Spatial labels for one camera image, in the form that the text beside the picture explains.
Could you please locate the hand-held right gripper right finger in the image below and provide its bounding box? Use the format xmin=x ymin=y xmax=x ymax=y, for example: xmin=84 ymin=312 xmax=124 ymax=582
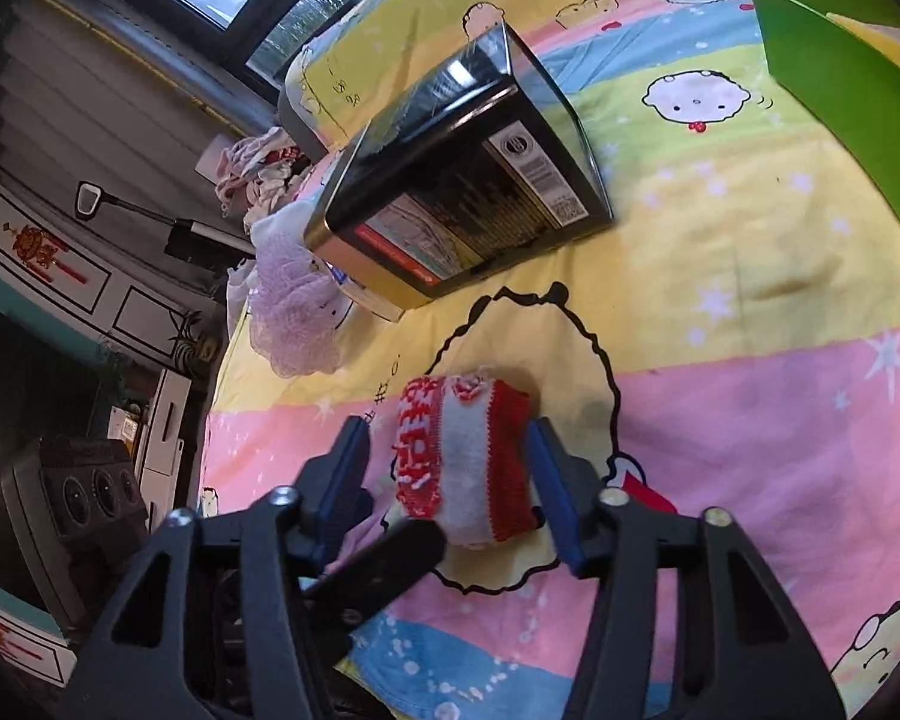
xmin=525 ymin=417 xmax=846 ymax=720

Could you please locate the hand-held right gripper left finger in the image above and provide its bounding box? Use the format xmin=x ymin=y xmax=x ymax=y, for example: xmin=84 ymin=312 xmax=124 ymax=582
xmin=56 ymin=415 xmax=377 ymax=720

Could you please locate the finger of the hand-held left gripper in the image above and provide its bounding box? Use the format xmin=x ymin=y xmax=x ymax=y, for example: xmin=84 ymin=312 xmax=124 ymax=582
xmin=302 ymin=519 xmax=449 ymax=666

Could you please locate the red white knitted hat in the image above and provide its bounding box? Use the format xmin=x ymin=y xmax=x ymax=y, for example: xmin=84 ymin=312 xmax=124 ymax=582
xmin=394 ymin=371 xmax=545 ymax=548

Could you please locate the black printed box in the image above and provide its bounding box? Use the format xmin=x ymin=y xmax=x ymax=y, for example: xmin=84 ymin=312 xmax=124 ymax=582
xmin=304 ymin=19 xmax=616 ymax=312

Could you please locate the white low cabinet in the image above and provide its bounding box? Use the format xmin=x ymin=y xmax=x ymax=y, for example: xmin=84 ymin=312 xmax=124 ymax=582
xmin=135 ymin=367 xmax=196 ymax=496

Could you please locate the blue white packet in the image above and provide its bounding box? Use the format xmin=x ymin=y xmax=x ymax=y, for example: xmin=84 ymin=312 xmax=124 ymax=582
xmin=326 ymin=262 xmax=406 ymax=323

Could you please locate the purple bath pouf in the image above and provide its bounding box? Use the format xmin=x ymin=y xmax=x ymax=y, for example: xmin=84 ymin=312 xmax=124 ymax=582
xmin=247 ymin=217 xmax=350 ymax=380

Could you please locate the small potted plant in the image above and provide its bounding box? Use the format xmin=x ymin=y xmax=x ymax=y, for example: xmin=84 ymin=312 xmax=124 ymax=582
xmin=169 ymin=311 xmax=222 ymax=376

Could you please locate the black speaker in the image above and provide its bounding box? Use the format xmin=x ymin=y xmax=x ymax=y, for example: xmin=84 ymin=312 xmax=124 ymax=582
xmin=7 ymin=435 xmax=151 ymax=620

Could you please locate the printed blanket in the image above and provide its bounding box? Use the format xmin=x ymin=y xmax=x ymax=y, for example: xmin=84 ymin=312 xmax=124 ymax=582
xmin=202 ymin=0 xmax=900 ymax=720

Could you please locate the pile of clothes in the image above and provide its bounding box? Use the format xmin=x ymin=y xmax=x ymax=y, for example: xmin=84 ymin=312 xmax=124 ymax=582
xmin=195 ymin=127 xmax=323 ymax=233

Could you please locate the black television screen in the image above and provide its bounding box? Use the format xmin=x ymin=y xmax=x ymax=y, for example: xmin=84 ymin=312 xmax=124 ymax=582
xmin=0 ymin=311 xmax=158 ymax=616

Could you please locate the red hanging ornament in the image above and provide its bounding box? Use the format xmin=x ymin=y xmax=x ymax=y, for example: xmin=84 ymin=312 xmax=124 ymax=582
xmin=4 ymin=221 xmax=91 ymax=286

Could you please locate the green cardboard box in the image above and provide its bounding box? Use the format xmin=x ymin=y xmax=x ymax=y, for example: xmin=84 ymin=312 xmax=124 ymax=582
xmin=746 ymin=0 xmax=900 ymax=271

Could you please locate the white wall cabinet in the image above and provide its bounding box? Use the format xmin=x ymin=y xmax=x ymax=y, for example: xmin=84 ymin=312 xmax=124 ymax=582
xmin=0 ymin=187 xmax=226 ymax=361

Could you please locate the black white vacuum handle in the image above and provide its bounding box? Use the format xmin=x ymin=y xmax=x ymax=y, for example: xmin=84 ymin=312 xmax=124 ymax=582
xmin=75 ymin=180 xmax=260 ymax=260

